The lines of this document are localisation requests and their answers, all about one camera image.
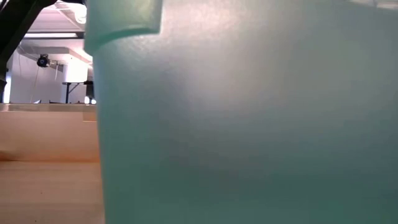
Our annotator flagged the green translucent tray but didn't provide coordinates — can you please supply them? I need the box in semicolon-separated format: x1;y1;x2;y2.
83;0;398;224

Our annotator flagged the black background table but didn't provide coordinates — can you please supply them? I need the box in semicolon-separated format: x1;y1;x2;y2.
61;80;96;105

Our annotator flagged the ceiling light strip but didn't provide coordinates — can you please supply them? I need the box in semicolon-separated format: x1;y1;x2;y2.
23;32;79;39

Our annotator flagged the white ceiling duct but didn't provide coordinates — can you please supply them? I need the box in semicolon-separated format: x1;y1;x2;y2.
63;1;87;25

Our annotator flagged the black ceiling camera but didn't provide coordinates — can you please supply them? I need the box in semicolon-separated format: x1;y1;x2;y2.
36;53;51;68

